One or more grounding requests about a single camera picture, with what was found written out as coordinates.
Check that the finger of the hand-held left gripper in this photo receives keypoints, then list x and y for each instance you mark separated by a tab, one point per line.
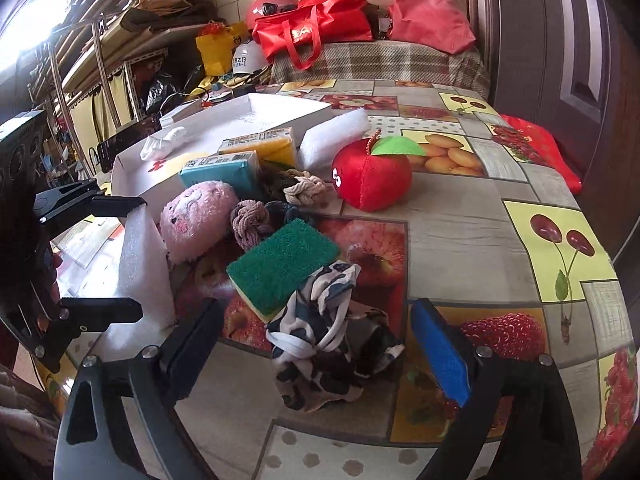
90	200
100	310

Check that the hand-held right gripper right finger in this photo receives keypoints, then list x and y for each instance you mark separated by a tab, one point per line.
440	355

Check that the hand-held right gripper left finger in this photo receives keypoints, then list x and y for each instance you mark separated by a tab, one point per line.
197	342

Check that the white foam block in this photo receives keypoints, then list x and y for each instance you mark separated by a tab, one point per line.
142	270
330	135

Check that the green yellow sponge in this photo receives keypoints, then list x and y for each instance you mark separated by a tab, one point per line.
280	260

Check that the black white patterned cloth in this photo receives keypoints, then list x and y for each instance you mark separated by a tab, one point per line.
320	320

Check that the yellow tissue pack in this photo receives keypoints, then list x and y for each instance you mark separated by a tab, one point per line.
272	147

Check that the white cardboard box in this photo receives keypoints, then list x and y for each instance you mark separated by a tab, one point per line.
270	112

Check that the yellow curtain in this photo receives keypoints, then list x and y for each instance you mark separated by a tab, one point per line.
95	105

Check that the pink plush toy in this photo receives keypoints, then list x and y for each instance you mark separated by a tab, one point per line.
195	215

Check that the fruit printed tablecloth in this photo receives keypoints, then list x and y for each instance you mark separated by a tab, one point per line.
450	240

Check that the black plastic bag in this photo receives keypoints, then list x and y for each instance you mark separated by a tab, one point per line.
160	90

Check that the teal tissue pack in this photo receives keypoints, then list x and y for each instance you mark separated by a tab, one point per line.
220	172

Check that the metal shelf rack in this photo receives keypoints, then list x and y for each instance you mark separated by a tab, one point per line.
100	60

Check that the red apple plush toy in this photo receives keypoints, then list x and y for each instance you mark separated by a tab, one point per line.
375	175

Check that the yellow bag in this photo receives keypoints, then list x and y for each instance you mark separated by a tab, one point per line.
215	52

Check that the brown paper bags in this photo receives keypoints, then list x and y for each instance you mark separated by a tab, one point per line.
165	12

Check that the white helmet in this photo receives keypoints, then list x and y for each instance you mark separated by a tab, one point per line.
247	57

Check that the red printed bag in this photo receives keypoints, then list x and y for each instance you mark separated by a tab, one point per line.
540	145

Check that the red helmet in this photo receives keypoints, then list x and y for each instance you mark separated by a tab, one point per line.
265	2

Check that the red tote bag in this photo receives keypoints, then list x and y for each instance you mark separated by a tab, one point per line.
320	27

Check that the plaid cloth cover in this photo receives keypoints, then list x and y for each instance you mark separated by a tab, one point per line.
375	62

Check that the brown wooden door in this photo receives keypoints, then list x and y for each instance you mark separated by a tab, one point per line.
550	50

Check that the red nonwoven bag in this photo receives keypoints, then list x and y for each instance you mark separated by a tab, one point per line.
425	15

